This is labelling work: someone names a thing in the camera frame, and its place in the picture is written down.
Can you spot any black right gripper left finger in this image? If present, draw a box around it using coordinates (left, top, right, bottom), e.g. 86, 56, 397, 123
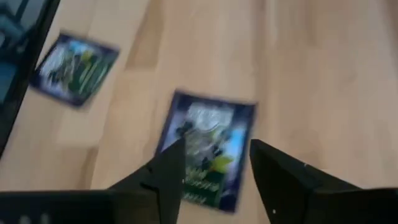
108, 138, 187, 224

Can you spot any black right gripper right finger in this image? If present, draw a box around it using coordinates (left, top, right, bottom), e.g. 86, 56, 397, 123
250, 139, 361, 224

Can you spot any silver foil packet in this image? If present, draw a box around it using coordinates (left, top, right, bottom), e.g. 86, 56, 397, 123
155, 90, 257, 214

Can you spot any dark blue foil tea packet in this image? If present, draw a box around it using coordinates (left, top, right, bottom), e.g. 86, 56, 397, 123
29, 30, 121, 109

